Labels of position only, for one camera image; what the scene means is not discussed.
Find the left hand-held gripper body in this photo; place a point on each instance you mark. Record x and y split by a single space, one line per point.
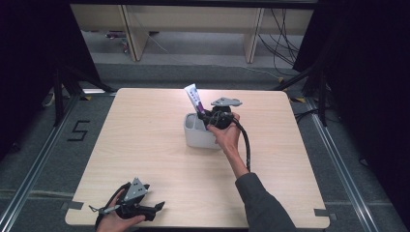
135 190

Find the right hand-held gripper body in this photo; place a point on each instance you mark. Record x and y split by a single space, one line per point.
222 116

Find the grey toothbrush holder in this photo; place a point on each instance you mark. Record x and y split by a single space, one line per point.
198 138

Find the purple white toothpaste tube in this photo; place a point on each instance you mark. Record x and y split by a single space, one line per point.
194 96

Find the person's right hand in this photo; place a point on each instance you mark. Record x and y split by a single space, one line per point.
228 138

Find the person's left hand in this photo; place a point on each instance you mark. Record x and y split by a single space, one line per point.
111 222

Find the grey tape piece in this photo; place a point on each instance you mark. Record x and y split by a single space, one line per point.
74 205

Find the yellow floor tape piece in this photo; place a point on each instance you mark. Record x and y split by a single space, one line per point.
85 98
298 100

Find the black metal stand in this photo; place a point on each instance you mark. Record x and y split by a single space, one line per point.
59 96
322 96

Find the small colourful clutter under desk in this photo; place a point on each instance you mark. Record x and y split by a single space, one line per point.
124 45

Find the aluminium floor rail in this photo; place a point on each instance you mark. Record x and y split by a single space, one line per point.
338 164
35 167

